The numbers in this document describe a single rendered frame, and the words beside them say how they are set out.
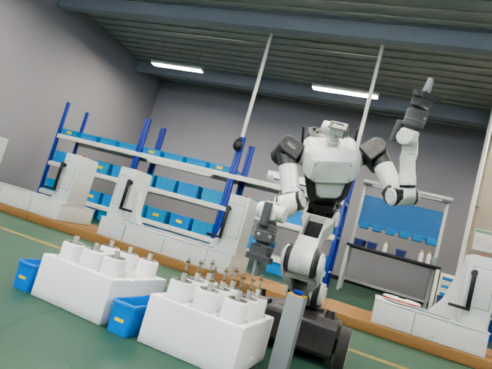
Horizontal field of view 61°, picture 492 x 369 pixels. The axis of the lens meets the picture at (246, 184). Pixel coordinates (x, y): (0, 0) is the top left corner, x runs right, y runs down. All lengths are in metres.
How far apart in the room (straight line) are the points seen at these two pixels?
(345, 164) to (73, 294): 1.30
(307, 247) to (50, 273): 1.12
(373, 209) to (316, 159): 5.66
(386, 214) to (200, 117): 5.98
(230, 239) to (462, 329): 1.97
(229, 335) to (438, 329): 2.34
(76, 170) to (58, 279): 2.98
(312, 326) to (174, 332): 0.70
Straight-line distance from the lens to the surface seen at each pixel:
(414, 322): 3.61
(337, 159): 1.99
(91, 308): 1.82
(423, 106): 1.93
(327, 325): 2.05
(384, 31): 6.83
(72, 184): 4.82
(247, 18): 7.35
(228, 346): 1.55
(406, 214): 7.60
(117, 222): 4.34
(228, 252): 3.86
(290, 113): 10.80
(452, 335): 3.65
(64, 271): 1.92
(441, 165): 10.28
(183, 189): 7.00
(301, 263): 1.96
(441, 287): 6.97
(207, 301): 1.60
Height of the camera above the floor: 0.50
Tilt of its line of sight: 6 degrees up
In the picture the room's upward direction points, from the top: 16 degrees clockwise
